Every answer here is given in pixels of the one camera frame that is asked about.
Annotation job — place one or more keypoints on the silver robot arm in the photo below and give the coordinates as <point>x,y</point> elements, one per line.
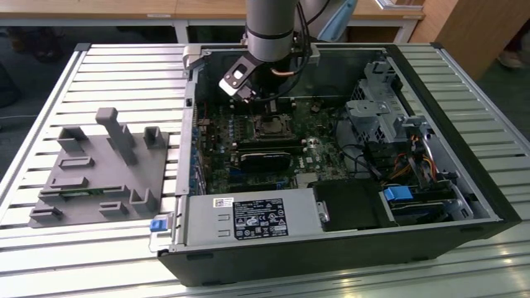
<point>269,31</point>

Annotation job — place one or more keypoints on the black RAM slot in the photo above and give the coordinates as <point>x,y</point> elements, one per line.
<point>269,144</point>
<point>261,104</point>
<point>258,107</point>
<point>269,141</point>

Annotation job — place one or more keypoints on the CPU socket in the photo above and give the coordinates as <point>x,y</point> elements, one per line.
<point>256,127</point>

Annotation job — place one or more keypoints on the silver metal drive cage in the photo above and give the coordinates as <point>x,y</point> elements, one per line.
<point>365,118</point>

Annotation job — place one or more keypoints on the black graphics card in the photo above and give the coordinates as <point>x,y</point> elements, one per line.
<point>265,161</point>

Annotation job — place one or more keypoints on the green motherboard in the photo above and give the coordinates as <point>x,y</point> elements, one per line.
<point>324,155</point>

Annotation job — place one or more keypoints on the silver chipset heatsink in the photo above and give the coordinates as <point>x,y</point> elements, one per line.
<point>308,179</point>

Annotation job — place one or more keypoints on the black plastic shroud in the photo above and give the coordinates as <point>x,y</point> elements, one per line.
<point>352,205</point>

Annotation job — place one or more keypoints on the silver power supply unit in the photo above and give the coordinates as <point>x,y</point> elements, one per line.
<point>207,217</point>

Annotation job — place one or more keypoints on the wooden desk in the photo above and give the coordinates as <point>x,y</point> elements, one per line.
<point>125,9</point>

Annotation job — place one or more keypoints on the blue disk carrier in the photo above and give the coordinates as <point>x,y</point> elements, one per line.
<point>397,195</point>

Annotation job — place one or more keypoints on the wooden cabinet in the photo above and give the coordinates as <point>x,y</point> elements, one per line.
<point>468,31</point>

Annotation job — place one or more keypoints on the grey parts rack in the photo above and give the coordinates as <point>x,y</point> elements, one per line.
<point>103,174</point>

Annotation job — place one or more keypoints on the blue case latch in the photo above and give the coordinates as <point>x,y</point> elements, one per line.
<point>159,226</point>

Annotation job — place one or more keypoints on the green RAM stick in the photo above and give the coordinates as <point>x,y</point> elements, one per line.
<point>93,192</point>

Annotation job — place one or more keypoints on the black open PC case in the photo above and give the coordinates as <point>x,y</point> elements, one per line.
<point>290,264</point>

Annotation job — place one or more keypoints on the seated person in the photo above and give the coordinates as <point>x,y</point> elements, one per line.
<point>512,59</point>

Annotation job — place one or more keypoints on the metal disk bay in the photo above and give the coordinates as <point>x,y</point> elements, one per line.
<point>461,206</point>

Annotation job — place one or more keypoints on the white silver wrist camera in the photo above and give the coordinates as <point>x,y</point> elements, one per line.
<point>236,77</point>

